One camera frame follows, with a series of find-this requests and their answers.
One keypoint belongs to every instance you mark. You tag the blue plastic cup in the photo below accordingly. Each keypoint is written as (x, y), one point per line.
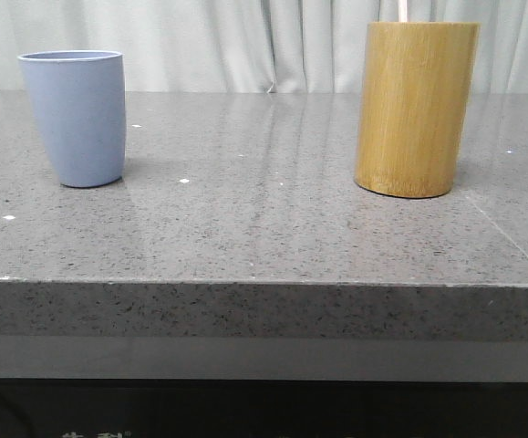
(78, 99)

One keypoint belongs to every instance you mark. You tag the bamboo cylinder holder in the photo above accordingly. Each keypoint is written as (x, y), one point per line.
(416, 84)

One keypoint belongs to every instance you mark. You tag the pink chopstick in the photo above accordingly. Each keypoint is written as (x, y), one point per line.
(403, 11)

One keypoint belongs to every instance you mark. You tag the white curtain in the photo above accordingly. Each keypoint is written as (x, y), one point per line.
(252, 46)

